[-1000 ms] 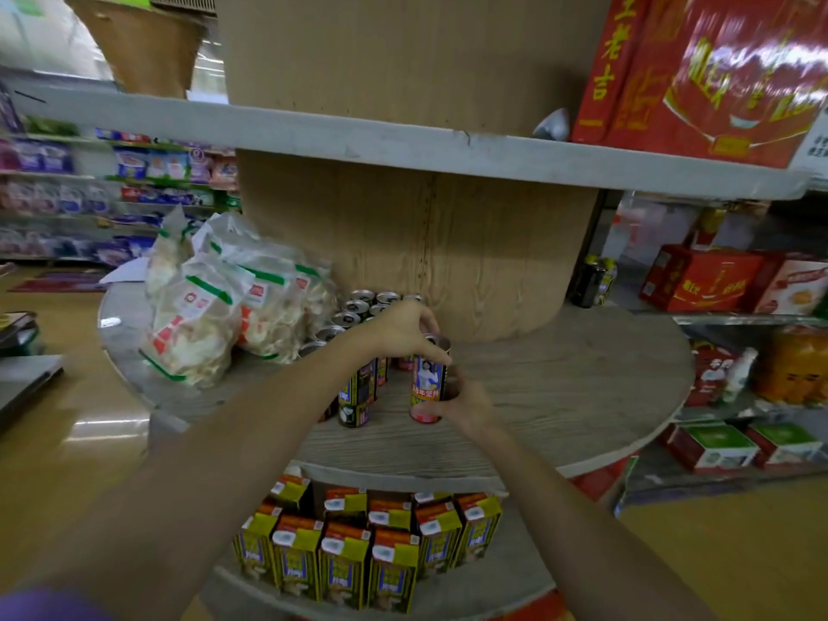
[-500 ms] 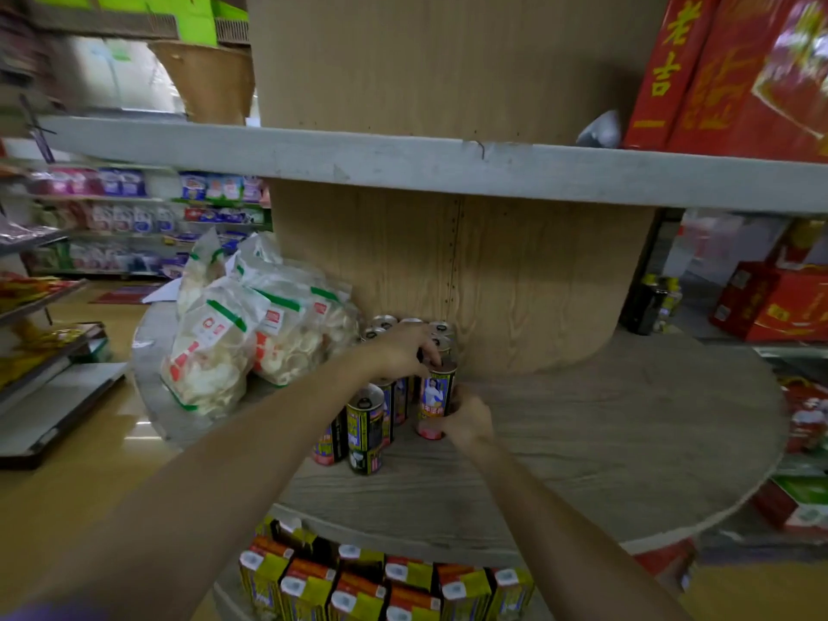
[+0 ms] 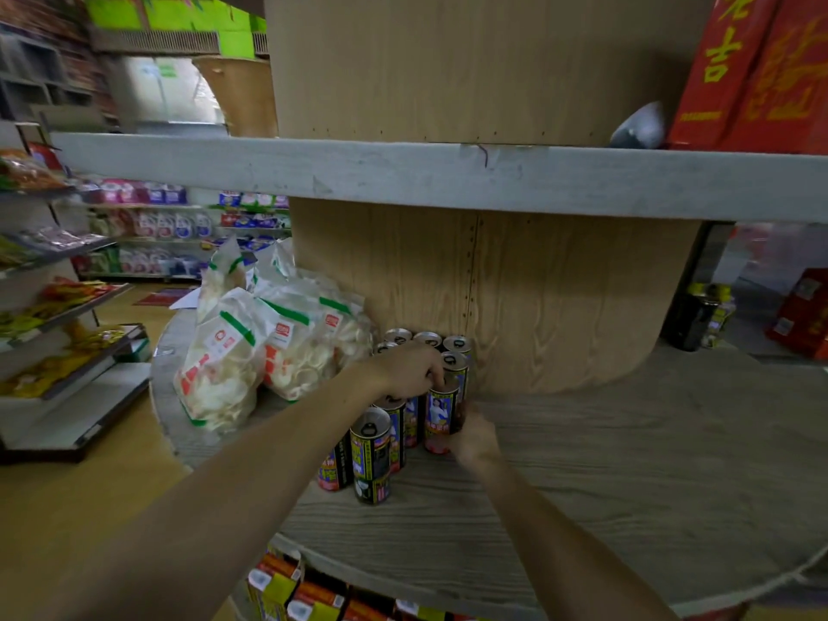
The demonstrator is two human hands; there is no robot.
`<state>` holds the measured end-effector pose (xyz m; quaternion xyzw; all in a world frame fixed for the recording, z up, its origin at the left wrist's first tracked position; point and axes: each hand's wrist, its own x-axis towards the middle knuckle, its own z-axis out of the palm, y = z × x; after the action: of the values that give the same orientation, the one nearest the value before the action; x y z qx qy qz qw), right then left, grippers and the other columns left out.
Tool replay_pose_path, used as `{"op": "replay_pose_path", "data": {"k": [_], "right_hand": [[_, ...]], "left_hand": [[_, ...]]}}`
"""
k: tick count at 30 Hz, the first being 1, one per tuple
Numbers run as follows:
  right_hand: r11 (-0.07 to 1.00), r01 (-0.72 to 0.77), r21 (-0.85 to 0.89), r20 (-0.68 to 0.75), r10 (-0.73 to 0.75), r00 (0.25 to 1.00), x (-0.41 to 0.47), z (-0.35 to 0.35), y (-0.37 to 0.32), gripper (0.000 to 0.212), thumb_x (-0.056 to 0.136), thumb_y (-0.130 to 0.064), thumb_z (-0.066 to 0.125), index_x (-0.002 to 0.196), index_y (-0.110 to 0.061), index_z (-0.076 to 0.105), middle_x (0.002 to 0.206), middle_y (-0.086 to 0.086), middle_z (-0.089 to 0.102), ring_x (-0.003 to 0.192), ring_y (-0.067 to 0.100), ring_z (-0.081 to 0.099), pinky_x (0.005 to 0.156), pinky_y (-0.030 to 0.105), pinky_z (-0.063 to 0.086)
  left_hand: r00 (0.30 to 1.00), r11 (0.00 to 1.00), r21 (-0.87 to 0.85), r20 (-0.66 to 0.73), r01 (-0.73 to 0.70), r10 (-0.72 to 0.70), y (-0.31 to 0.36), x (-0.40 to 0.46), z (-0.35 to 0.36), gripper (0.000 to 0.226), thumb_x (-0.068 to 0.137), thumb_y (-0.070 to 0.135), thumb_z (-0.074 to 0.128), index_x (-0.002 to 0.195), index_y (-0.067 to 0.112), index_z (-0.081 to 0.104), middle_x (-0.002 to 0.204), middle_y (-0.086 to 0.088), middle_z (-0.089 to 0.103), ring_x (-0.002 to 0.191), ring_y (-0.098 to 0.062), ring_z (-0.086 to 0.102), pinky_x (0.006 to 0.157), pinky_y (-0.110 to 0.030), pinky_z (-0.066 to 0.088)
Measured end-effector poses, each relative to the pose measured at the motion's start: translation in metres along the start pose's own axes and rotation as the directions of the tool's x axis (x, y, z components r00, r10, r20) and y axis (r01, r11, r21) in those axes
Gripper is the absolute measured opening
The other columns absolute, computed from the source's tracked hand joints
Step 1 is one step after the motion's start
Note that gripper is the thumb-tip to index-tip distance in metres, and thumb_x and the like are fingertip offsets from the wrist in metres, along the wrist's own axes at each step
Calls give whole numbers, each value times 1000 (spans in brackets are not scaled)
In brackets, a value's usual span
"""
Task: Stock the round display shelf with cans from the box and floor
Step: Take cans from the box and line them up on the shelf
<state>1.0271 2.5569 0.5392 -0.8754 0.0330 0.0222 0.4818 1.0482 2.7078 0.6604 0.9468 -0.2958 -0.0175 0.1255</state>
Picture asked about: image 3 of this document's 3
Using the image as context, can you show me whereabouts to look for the person's left hand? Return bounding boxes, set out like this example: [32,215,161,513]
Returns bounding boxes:
[372,342,446,402]

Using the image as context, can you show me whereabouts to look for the person's right hand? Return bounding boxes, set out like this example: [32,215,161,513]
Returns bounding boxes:
[447,401,503,470]

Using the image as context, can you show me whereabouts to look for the group of tall blue-yellow cans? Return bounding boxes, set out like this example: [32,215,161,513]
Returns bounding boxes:
[317,327,474,506]

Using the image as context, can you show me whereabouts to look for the round wooden shelf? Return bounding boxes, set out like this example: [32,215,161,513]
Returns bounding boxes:
[51,0,828,621]

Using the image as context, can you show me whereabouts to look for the person's left forearm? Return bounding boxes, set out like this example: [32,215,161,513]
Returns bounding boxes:
[32,361,389,621]

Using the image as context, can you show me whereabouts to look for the person's right forearm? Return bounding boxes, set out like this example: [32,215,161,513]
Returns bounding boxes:
[468,445,681,621]

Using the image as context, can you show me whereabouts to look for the bag of white snacks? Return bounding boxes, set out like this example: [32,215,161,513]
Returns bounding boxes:
[196,235,250,321]
[172,287,270,434]
[317,287,376,369]
[258,284,337,403]
[248,238,296,292]

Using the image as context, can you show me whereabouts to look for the black can by column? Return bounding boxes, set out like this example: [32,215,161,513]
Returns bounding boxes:
[662,282,716,352]

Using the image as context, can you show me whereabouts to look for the row of yellow orange cartons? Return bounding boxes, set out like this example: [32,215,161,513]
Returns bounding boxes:
[245,550,480,621]

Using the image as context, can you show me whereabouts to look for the red floor mat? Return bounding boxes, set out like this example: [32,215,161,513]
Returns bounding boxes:
[134,287,195,308]

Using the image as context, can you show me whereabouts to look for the yellow green bottle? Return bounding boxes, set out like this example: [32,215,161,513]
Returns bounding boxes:
[701,285,737,348]

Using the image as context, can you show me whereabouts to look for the rows of colourful packets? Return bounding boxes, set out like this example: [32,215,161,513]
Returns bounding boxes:
[77,180,292,279]

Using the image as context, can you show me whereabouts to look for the white crumpled paper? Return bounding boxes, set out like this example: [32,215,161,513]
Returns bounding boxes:
[610,101,668,149]

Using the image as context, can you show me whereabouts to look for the red yellow-print carton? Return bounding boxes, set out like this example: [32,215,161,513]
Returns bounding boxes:
[766,267,828,361]

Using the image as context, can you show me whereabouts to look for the pile of yellow snack packets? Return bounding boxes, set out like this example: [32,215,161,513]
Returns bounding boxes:
[0,277,130,402]

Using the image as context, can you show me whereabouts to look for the white plastic bag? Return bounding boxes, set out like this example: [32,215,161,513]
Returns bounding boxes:
[122,57,224,127]

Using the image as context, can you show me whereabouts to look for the grey ventilation grille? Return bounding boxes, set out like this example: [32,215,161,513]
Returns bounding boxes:
[90,28,270,57]

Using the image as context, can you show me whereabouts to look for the green hanging sign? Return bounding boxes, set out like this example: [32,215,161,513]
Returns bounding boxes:
[84,0,267,59]

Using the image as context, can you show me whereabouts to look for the row of mixed colour packets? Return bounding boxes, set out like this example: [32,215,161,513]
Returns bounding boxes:
[0,147,69,191]

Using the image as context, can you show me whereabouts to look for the large red gift carton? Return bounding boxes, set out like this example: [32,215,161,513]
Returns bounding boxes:
[666,0,828,156]

